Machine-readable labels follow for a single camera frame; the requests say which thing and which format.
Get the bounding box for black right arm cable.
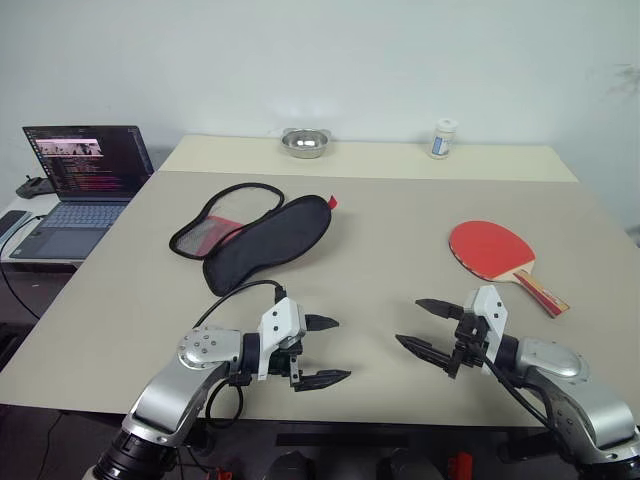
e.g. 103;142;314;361
474;344;556;431

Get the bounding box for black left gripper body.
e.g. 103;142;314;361
268;335;304;392

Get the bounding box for stainless steel bowl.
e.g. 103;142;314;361
279;127;333;160

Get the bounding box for black remote controller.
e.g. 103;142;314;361
15;175;55;199

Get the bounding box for black laptop cable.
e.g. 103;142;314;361
0;213;49;321

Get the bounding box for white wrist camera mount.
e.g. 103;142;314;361
462;285;510;374
256;297;307;382

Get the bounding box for black table frame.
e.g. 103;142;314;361
276;432;410;449

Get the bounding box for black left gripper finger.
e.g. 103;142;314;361
292;368;353;393
305;313;341;332

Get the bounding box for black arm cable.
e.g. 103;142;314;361
474;344;556;431
192;279;289;430

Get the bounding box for black smartphone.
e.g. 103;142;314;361
0;210;32;239

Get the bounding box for dark rounded shape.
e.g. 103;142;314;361
379;447;441;480
269;452;316;480

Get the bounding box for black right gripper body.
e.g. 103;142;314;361
447;312;489;381

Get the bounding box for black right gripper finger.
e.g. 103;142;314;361
415;298;464;321
394;334;454;374

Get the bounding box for white plastic bottle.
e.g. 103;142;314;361
428;117;459;160

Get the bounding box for red table tennis paddle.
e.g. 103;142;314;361
448;218;571;320

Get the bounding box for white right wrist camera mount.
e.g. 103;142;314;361
462;285;510;374

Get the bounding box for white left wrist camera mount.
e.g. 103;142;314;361
256;297;307;382

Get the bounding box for black mesh pouch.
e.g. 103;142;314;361
168;182;342;297

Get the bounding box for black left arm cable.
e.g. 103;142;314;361
192;279;289;430

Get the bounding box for open grey laptop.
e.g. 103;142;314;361
8;124;155;264

